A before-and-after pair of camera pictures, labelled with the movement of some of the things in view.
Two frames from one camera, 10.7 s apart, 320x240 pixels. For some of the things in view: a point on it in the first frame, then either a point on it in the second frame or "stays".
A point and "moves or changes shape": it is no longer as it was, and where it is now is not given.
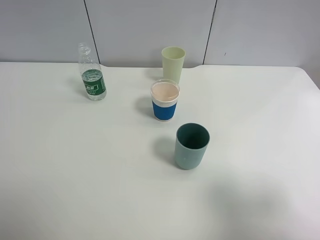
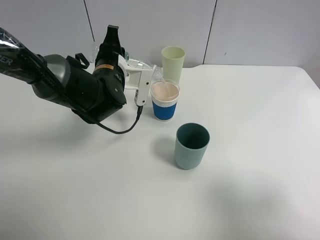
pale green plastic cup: x=173 y=58 stays
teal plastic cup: x=192 y=140 stays
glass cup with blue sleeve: x=164 y=93 stays
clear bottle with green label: x=92 y=73 moves or changes shape
